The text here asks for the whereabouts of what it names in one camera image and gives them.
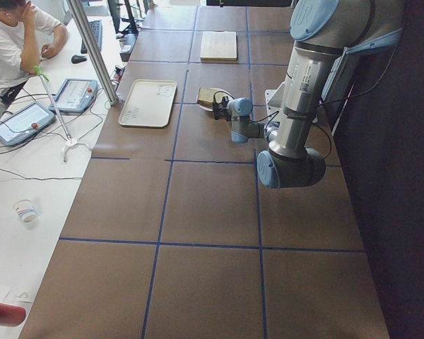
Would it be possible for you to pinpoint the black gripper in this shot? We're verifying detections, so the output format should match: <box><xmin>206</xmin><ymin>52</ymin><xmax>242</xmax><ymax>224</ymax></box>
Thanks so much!
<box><xmin>213</xmin><ymin>104</ymin><xmax>230</xmax><ymax>121</ymax></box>

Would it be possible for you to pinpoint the white round plate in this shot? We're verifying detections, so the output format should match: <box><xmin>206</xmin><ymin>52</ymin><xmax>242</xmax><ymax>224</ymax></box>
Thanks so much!
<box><xmin>196</xmin><ymin>87</ymin><xmax>232</xmax><ymax>112</ymax></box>

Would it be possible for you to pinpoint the brown bread slice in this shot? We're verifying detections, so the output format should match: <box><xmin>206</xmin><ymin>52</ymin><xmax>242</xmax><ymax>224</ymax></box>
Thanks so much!
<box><xmin>196</xmin><ymin>88</ymin><xmax>217</xmax><ymax>106</ymax></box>

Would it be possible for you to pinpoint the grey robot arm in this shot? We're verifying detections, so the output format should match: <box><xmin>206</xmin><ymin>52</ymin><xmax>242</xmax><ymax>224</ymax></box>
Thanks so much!
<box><xmin>212</xmin><ymin>1</ymin><xmax>406</xmax><ymax>189</ymax></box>

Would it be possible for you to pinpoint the wooden cutting board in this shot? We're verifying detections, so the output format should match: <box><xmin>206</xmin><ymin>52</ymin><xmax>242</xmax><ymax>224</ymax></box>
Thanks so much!
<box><xmin>200</xmin><ymin>31</ymin><xmax>238</xmax><ymax>63</ymax></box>

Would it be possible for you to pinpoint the cream bear tray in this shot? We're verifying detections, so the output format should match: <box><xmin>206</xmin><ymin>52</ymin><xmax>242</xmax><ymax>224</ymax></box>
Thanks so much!
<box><xmin>118</xmin><ymin>79</ymin><xmax>177</xmax><ymax>128</ymax></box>

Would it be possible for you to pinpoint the far teach pendant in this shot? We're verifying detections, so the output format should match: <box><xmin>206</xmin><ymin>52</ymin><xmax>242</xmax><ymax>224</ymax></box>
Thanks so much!
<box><xmin>54</xmin><ymin>78</ymin><xmax>98</xmax><ymax>114</ymax></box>

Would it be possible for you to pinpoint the teach pendant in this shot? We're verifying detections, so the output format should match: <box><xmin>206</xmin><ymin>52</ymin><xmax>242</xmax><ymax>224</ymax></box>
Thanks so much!
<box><xmin>54</xmin><ymin>78</ymin><xmax>98</xmax><ymax>114</ymax></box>
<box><xmin>0</xmin><ymin>102</ymin><xmax>55</xmax><ymax>146</ymax></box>

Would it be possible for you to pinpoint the black keyboard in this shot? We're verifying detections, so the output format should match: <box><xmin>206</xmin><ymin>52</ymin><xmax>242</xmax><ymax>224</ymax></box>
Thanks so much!
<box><xmin>88</xmin><ymin>20</ymin><xmax>102</xmax><ymax>51</ymax></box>

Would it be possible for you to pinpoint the black computer mouse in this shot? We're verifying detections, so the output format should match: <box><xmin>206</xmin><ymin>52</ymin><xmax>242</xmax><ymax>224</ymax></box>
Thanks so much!
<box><xmin>71</xmin><ymin>54</ymin><xmax>87</xmax><ymax>64</ymax></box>

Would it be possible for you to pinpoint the metal rod with white claw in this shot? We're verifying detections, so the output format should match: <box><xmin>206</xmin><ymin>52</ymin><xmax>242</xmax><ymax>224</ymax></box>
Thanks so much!
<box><xmin>34</xmin><ymin>66</ymin><xmax>92</xmax><ymax>163</ymax></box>

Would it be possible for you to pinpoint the near teach pendant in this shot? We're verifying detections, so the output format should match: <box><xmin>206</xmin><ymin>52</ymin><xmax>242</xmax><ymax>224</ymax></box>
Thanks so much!
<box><xmin>0</xmin><ymin>102</ymin><xmax>55</xmax><ymax>146</ymax></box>

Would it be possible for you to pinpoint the seated person white shirt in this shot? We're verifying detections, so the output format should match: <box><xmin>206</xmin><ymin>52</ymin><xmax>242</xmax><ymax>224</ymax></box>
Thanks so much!
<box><xmin>0</xmin><ymin>1</ymin><xmax>68</xmax><ymax>102</ymax></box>

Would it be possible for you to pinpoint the paper cup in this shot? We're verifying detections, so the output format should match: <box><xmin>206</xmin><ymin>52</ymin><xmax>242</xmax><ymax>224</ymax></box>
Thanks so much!
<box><xmin>13</xmin><ymin>199</ymin><xmax>37</xmax><ymax>223</ymax></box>

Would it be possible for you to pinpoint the red cylinder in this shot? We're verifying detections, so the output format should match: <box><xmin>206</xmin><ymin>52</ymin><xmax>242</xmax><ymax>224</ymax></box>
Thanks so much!
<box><xmin>0</xmin><ymin>303</ymin><xmax>26</xmax><ymax>327</ymax></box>

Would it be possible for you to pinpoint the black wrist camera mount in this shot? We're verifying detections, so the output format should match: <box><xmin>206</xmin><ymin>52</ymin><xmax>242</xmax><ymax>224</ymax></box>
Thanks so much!
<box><xmin>218</xmin><ymin>95</ymin><xmax>230</xmax><ymax>107</ymax></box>

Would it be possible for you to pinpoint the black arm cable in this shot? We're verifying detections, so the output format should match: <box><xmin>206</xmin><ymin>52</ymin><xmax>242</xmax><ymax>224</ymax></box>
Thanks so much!
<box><xmin>212</xmin><ymin>90</ymin><xmax>404</xmax><ymax>160</ymax></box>

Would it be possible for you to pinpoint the white camera post with base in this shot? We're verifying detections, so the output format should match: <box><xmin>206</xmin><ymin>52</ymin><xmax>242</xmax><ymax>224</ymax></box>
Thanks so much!
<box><xmin>264</xmin><ymin>86</ymin><xmax>284</xmax><ymax>122</ymax></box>

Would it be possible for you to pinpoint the aluminium frame post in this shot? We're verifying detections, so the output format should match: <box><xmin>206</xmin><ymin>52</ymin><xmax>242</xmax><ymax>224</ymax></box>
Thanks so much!
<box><xmin>67</xmin><ymin>0</ymin><xmax>119</xmax><ymax>107</ymax></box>

